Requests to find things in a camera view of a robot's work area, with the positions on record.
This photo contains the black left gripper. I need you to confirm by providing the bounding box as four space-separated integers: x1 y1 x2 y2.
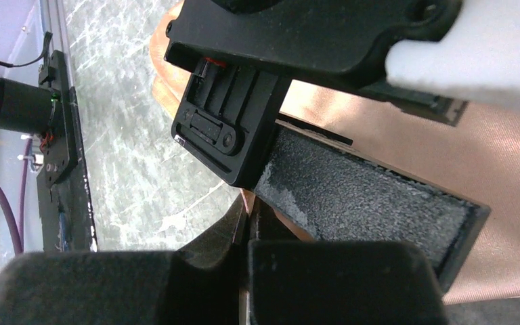
164 1 466 188

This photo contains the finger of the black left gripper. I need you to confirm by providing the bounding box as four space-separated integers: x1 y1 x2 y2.
254 125 490 292

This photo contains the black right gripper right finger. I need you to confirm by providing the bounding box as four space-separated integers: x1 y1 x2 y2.
247 197 450 325

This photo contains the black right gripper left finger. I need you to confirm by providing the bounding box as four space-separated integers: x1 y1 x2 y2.
0 198 246 324

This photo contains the orange cloth napkin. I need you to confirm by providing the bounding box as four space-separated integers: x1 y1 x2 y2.
149 1 520 304

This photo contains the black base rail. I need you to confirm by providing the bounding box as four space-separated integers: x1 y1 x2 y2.
37 50 98 252

